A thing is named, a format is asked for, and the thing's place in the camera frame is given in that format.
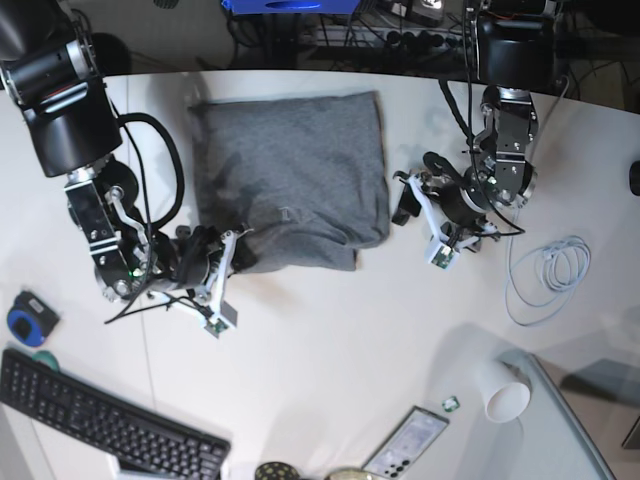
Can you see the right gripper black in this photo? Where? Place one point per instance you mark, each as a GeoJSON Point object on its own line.
{"type": "Point", "coordinates": [187, 260]}

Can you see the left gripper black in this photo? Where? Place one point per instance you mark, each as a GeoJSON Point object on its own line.
{"type": "Point", "coordinates": [460, 198]}

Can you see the grey t-shirt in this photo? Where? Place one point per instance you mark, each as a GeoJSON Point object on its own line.
{"type": "Point", "coordinates": [307, 176]}

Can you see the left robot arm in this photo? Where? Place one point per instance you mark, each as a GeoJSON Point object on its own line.
{"type": "Point", "coordinates": [508, 46]}

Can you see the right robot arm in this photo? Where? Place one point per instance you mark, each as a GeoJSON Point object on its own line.
{"type": "Point", "coordinates": [50, 71]}

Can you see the black power strip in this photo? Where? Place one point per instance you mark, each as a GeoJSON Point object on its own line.
{"type": "Point", "coordinates": [360, 36]}

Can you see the small green white chip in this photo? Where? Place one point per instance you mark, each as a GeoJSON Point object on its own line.
{"type": "Point", "coordinates": [450, 404]}

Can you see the black keyboard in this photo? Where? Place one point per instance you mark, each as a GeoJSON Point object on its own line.
{"type": "Point", "coordinates": [137, 436]}

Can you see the white paper cup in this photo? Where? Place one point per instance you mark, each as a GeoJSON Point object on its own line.
{"type": "Point", "coordinates": [504, 396]}

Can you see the black gold dotted lid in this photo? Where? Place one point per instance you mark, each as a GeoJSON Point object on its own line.
{"type": "Point", "coordinates": [276, 471]}

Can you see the green tape roll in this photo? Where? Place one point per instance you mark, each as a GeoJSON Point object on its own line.
{"type": "Point", "coordinates": [47, 359]}

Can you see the blue black tape measure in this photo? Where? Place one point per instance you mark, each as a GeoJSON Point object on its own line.
{"type": "Point", "coordinates": [31, 320]}

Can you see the black object right edge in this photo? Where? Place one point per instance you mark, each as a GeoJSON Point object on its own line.
{"type": "Point", "coordinates": [634, 178]}

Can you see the smartphone clear case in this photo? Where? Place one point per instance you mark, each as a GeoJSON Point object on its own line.
{"type": "Point", "coordinates": [404, 446]}

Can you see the gold round tin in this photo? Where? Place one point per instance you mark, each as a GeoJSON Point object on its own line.
{"type": "Point", "coordinates": [349, 473]}

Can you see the blue box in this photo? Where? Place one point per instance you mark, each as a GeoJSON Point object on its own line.
{"type": "Point", "coordinates": [251, 7]}

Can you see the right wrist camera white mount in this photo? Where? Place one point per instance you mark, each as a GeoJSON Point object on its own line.
{"type": "Point", "coordinates": [206, 303]}

